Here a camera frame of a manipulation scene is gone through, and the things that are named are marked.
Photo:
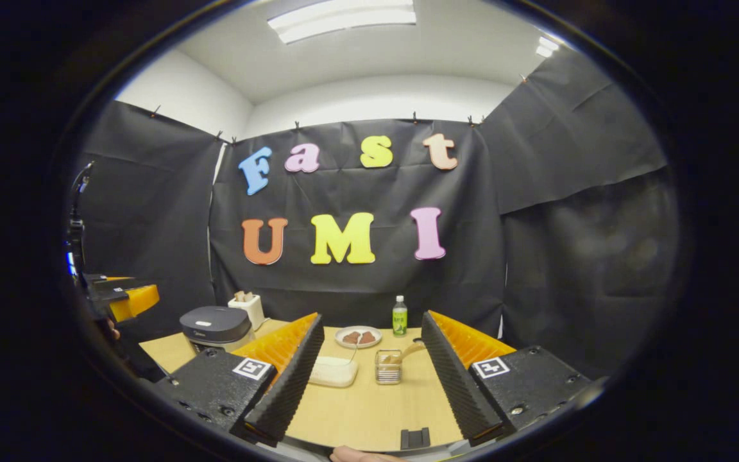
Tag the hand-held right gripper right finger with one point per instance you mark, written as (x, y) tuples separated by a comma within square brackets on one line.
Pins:
[(456, 385)]

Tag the white round plate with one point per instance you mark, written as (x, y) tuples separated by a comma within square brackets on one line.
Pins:
[(358, 345)]

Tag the wooden spoon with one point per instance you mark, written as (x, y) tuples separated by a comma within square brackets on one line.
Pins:
[(411, 350)]

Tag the black backdrop cloth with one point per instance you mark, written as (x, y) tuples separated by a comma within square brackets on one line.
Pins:
[(356, 282)]

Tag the large ceiling light panel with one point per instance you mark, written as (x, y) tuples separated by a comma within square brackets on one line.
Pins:
[(344, 19)]

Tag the white toaster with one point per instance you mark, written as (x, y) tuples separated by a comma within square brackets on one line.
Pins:
[(254, 311)]

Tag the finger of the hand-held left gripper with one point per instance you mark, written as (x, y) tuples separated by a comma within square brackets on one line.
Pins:
[(132, 301), (103, 280)]

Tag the small ceiling light panel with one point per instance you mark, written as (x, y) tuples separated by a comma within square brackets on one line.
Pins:
[(547, 46)]

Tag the green tea bottle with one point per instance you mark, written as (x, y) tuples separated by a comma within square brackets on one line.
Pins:
[(399, 321)]

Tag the black table clamp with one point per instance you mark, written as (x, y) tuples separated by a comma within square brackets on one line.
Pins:
[(415, 439)]

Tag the clear container of white rice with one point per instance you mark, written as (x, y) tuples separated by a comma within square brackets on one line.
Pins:
[(332, 373)]

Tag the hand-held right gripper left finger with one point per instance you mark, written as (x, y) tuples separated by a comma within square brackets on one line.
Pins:
[(292, 385)]

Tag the clear chopstick holder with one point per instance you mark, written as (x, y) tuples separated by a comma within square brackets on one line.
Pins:
[(387, 372)]

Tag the dark grey rice cooker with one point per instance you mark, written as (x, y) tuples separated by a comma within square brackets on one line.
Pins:
[(215, 324)]

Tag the brown meat piece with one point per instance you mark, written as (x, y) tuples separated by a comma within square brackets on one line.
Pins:
[(351, 337), (367, 337)]

